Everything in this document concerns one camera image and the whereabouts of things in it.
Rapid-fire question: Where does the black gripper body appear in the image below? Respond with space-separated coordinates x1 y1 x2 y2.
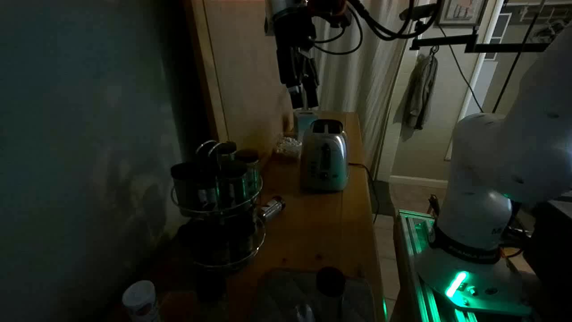
274 11 320 91

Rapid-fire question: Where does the two-tier wire seasoning rack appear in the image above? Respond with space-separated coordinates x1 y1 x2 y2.
168 138 268 274

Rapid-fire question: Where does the white seasoning container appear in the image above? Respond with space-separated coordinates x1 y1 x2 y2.
122 279 161 322

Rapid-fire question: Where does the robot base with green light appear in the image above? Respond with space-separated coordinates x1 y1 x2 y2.
392 207 538 322

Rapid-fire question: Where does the blue cup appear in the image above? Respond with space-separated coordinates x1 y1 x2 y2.
295 109 320 141

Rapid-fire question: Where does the light curtain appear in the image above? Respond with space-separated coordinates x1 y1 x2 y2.
309 0 413 175

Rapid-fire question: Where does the white crumpled cloth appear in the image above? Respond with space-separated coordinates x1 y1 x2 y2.
274 134 304 159

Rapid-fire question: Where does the silver toaster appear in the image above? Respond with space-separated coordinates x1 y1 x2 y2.
299 118 351 193

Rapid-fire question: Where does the grey hanging towel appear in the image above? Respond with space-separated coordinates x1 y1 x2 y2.
401 50 440 141

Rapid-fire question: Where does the black cup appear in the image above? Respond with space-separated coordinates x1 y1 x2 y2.
315 265 347 300

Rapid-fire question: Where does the black box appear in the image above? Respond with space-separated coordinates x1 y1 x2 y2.
529 198 572 322

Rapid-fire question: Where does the toaster power cable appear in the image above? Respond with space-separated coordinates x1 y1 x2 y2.
347 159 381 222

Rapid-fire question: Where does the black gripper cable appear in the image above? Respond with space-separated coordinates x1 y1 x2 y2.
309 0 445 59

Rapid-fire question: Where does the framed wall picture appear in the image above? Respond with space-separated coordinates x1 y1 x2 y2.
436 0 488 28

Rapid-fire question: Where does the black camera on bracket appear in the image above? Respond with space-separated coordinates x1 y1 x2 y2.
399 0 551 55

